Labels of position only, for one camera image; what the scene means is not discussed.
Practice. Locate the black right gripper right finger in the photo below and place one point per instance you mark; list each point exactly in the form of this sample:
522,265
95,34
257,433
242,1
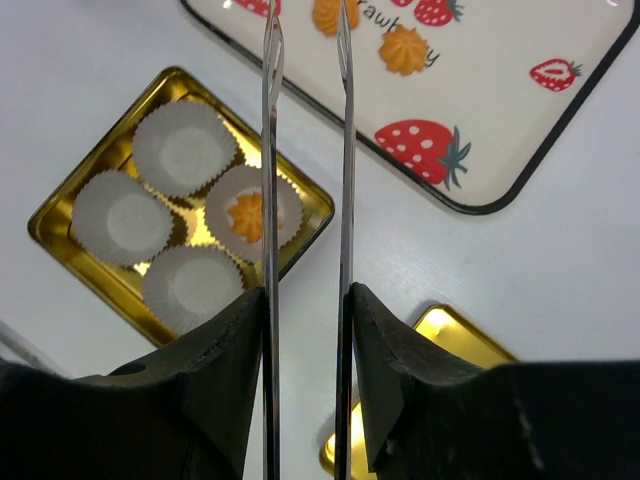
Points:
518,420

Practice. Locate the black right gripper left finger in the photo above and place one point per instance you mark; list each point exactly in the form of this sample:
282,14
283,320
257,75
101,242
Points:
182,411

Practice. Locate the gold tin lid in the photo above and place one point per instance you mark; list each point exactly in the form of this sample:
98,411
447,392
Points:
453,346

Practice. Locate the orange cookie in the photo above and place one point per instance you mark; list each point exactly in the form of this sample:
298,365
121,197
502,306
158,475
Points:
247,217
404,51
325,15

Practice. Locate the metal tongs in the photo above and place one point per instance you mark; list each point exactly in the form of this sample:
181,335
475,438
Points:
272,79

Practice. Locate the white paper cup front-left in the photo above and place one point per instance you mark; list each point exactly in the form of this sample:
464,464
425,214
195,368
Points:
186,286

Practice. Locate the square gold cookie tin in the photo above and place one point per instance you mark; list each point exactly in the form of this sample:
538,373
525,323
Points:
121,287

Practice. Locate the white paper cup back-left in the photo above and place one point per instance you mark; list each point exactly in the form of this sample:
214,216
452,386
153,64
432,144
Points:
117,220

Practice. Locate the white paper cup front-right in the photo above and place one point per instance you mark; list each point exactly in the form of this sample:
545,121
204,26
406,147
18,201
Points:
243,179

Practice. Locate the white paper cup back-right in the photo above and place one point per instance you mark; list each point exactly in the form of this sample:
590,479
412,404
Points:
182,146

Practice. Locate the strawberry print tray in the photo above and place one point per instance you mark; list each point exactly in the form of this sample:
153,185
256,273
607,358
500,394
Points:
502,81

